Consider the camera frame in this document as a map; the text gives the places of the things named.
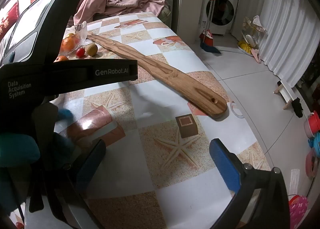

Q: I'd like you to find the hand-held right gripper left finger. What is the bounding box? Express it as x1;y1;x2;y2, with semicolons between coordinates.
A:
45;139;107;229

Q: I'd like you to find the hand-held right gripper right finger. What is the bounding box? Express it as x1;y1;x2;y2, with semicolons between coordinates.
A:
209;138;292;229

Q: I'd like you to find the clear glass bowl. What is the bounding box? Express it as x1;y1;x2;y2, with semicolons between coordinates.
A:
67;22;88;52

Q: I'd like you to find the person's left hand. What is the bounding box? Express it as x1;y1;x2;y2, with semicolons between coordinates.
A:
0;108;75;168

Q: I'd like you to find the brown kiwi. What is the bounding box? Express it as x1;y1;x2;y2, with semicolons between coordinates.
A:
85;43;98;56

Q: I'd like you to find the pink toy plate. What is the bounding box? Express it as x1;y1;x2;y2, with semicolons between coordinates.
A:
305;149;319;178

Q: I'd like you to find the pink patterned bag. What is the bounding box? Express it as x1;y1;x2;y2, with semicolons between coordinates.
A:
288;195;309;229

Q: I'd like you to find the black cloth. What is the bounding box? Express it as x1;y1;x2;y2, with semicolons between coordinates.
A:
291;97;304;118

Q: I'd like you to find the blue toy pot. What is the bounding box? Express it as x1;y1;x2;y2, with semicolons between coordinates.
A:
307;132;320;150

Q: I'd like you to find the small white wooden stool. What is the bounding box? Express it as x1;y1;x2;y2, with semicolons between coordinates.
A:
273;79;301;111

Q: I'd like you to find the pink toy pot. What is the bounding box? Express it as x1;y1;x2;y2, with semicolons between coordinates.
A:
303;111;320;137

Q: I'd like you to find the long wooden stick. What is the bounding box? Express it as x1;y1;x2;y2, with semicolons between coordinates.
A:
86;32;228;120

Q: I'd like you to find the pink slipper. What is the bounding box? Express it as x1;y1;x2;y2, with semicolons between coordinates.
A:
251;49;262;63

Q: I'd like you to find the blue dustpan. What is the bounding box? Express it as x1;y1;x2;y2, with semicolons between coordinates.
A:
200;41;222;55

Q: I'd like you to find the white curtain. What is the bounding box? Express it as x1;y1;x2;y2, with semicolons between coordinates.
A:
259;0;317;87

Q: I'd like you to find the red broom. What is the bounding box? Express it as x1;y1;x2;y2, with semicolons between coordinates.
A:
199;0;218;44

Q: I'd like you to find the white washing machine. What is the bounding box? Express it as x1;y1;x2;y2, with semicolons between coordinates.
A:
204;0;237;36

